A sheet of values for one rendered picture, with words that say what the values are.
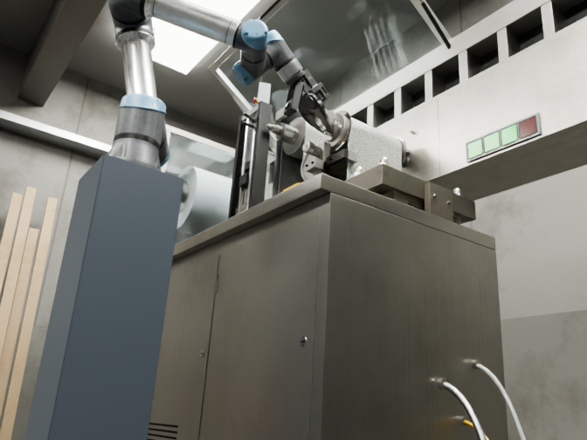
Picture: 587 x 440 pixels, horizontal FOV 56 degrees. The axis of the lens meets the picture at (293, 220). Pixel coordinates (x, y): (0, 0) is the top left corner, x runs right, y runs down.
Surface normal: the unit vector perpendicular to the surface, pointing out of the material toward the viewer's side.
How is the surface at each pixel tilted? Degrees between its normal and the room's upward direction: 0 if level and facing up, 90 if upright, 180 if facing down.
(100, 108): 90
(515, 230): 90
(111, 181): 90
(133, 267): 90
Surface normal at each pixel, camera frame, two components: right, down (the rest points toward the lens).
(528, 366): -0.81, -0.25
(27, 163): 0.59, -0.24
